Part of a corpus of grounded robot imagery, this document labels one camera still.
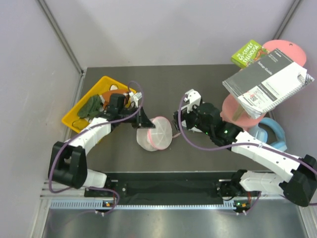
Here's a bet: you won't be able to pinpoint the orange bra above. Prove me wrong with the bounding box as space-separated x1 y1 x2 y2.
102 89 129 109

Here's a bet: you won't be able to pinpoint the yellow plastic tray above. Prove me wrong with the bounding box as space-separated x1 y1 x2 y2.
61 76 136 133

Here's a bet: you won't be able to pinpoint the pink-zippered round laundry bag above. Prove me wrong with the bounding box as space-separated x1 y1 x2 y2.
136 116 179 152

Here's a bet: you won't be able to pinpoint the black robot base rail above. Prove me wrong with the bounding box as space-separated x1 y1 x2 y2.
84 172 247 206

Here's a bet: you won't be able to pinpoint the green bra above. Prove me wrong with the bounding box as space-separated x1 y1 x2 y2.
72 95 103 131

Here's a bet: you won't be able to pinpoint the grey setup guide booklet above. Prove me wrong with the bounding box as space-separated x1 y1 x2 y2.
222 49 315 118

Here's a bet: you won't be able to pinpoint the grey aluminium corner post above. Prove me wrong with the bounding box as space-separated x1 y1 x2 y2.
35 0 84 75

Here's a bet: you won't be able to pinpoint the right aluminium corner post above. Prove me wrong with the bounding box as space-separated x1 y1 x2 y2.
272 0 303 40

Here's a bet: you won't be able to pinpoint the green treehouse book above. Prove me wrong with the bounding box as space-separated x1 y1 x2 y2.
231 40 269 69

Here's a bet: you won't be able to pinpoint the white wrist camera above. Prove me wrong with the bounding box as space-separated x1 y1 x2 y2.
128 91 142 108
183 89 202 113

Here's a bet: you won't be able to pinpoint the blue headphones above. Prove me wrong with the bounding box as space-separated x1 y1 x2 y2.
248 117 287 152

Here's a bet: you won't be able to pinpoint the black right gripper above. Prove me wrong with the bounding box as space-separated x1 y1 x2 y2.
171 104 213 137

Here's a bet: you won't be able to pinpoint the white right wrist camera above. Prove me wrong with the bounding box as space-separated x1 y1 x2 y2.
183 89 202 113

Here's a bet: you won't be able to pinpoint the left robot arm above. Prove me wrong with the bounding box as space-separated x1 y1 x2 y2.
48 92 155 197

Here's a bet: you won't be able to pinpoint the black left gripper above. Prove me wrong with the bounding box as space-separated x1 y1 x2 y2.
118 105 155 129

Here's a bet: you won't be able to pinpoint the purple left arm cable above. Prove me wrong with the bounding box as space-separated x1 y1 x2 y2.
49 80 144 193

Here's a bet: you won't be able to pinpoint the grey slotted cable duct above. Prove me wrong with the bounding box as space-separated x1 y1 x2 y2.
49 199 251 211

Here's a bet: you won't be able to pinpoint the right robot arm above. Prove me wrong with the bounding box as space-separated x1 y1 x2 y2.
206 121 317 207

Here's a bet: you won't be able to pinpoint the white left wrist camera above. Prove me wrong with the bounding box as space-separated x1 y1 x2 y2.
128 91 142 108

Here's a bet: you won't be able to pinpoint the pink tiered stand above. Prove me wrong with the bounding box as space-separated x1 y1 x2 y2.
220 40 307 130

